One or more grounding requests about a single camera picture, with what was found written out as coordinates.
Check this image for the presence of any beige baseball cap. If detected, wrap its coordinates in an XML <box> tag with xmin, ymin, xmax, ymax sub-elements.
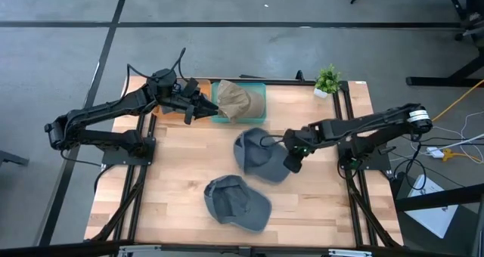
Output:
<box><xmin>216</xmin><ymin>79</ymin><xmax>266</xmax><ymax>123</ymax></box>

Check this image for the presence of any yellow floor cable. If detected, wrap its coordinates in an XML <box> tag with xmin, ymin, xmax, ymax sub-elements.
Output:
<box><xmin>433</xmin><ymin>79</ymin><xmax>484</xmax><ymax>122</ymax></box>

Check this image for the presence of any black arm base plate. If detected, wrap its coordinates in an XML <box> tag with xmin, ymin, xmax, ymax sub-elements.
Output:
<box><xmin>337</xmin><ymin>139</ymin><xmax>392</xmax><ymax>172</ymax></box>
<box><xmin>101</xmin><ymin>135</ymin><xmax>157</xmax><ymax>166</ymax></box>

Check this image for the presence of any thick white cable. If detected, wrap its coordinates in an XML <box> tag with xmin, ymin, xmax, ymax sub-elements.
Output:
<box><xmin>438</xmin><ymin>133</ymin><xmax>484</xmax><ymax>152</ymax></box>

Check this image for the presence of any black floor cable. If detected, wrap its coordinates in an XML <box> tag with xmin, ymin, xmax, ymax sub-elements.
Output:
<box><xmin>392</xmin><ymin>135</ymin><xmax>484</xmax><ymax>192</ymax></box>

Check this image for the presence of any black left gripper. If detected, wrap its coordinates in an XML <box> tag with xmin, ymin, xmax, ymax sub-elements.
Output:
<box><xmin>165</xmin><ymin>85</ymin><xmax>221</xmax><ymax>125</ymax></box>

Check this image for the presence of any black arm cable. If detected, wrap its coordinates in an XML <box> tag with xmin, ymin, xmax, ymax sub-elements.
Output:
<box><xmin>259</xmin><ymin>134</ymin><xmax>286</xmax><ymax>149</ymax></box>
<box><xmin>126</xmin><ymin>47</ymin><xmax>188</xmax><ymax>82</ymax></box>

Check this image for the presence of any small green potted plant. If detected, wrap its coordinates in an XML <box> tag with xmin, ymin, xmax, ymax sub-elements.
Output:
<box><xmin>313</xmin><ymin>63</ymin><xmax>343</xmax><ymax>100</ymax></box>

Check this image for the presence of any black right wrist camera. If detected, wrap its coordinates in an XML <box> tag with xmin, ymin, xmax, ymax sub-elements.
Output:
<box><xmin>282</xmin><ymin>153</ymin><xmax>304</xmax><ymax>175</ymax></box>

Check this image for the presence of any yellow plug with cable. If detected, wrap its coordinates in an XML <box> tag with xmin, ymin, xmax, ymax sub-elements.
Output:
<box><xmin>441</xmin><ymin>147</ymin><xmax>484</xmax><ymax>164</ymax></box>

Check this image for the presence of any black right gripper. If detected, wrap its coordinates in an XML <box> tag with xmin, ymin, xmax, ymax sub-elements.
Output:
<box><xmin>282</xmin><ymin>124</ymin><xmax>323</xmax><ymax>158</ymax></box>

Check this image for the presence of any white box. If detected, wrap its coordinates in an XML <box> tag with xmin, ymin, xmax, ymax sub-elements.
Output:
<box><xmin>405</xmin><ymin>173</ymin><xmax>459</xmax><ymax>240</ymax></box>

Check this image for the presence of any teal plastic tray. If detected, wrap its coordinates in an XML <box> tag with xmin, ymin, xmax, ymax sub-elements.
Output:
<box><xmin>210</xmin><ymin>82</ymin><xmax>268</xmax><ymax>125</ymax></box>

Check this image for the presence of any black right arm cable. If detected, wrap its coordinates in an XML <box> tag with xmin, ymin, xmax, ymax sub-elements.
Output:
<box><xmin>259</xmin><ymin>134</ymin><xmax>286</xmax><ymax>149</ymax></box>

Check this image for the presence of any thin white cable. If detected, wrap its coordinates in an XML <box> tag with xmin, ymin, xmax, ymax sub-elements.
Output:
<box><xmin>460</xmin><ymin>111</ymin><xmax>484</xmax><ymax>163</ymax></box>

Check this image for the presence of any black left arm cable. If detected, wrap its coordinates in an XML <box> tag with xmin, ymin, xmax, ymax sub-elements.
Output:
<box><xmin>126</xmin><ymin>47</ymin><xmax>188</xmax><ymax>82</ymax></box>

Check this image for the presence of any black aluminium table frame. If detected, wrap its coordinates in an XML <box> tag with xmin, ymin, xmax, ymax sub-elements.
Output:
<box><xmin>88</xmin><ymin>68</ymin><xmax>404</xmax><ymax>249</ymax></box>

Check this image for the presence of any gray post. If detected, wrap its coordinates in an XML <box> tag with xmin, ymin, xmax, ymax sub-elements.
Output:
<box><xmin>470</xmin><ymin>196</ymin><xmax>484</xmax><ymax>257</ymax></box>

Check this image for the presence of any silver metal bracket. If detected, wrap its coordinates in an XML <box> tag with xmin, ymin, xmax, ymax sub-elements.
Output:
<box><xmin>327</xmin><ymin>248</ymin><xmax>374</xmax><ymax>257</ymax></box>
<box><xmin>118</xmin><ymin>244</ymin><xmax>163</xmax><ymax>257</ymax></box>

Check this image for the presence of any orange plastic tray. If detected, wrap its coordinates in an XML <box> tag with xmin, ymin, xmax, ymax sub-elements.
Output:
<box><xmin>152</xmin><ymin>78</ymin><xmax>213</xmax><ymax>125</ymax></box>

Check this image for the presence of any black frame crossbar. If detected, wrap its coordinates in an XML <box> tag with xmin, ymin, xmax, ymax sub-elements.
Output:
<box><xmin>0</xmin><ymin>238</ymin><xmax>484</xmax><ymax>257</ymax></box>

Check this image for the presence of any black floor foot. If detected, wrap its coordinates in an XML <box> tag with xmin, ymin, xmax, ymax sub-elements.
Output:
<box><xmin>0</xmin><ymin>149</ymin><xmax>30</xmax><ymax>167</ymax></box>

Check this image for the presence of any black beam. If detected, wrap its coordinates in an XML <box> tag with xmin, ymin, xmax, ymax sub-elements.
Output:
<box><xmin>395</xmin><ymin>183</ymin><xmax>484</xmax><ymax>213</ymax></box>

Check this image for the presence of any black desk frame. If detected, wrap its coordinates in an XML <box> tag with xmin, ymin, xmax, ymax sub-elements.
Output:
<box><xmin>406</xmin><ymin>0</ymin><xmax>484</xmax><ymax>88</ymax></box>

